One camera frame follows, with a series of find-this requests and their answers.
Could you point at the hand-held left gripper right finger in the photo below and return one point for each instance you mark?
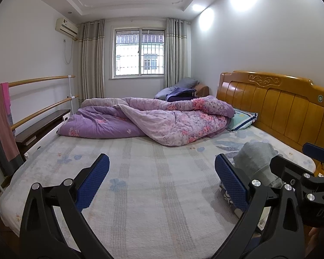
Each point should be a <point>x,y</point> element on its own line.
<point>230,180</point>

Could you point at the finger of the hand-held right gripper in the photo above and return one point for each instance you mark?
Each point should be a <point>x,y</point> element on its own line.
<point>317,151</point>
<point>283,170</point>

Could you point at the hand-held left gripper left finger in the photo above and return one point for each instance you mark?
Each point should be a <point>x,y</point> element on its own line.
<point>95,180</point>

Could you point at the grey fleece garment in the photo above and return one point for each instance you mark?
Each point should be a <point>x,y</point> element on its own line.
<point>255,159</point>

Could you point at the person's right hand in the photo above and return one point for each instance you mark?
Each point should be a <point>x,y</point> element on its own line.
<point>313,238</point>

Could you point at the bed with pale printed sheet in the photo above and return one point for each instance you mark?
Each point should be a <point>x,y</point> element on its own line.
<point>151,180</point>

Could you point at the purple floral quilt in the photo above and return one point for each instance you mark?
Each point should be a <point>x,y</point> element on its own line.
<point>110,124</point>

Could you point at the teal striped pillow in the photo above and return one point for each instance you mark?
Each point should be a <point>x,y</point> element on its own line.
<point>241,120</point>

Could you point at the wooden headboard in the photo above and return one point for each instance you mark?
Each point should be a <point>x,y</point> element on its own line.
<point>272,105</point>

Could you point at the dark wooden bedside shelf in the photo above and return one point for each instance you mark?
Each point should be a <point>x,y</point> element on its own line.
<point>40,125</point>

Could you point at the folded purple cloth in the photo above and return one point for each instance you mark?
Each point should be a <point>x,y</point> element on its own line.
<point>179,95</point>

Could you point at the dusty pink grey-edged cloth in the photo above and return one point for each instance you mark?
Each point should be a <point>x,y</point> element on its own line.
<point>2,140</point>

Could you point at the grey purple bedding pile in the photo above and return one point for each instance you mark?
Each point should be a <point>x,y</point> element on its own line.
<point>185,83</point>

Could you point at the bright pink towel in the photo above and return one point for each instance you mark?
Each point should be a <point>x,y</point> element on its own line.
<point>6,99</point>

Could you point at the barred window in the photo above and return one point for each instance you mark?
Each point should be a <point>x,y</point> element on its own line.
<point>139,52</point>

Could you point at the white air conditioner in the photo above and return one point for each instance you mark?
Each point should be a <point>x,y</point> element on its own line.
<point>66,28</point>

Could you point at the wooden bed side rail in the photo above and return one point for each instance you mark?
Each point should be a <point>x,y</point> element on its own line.
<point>43,110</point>

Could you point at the wooden wall rail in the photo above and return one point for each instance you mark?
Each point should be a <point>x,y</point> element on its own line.
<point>40,80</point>

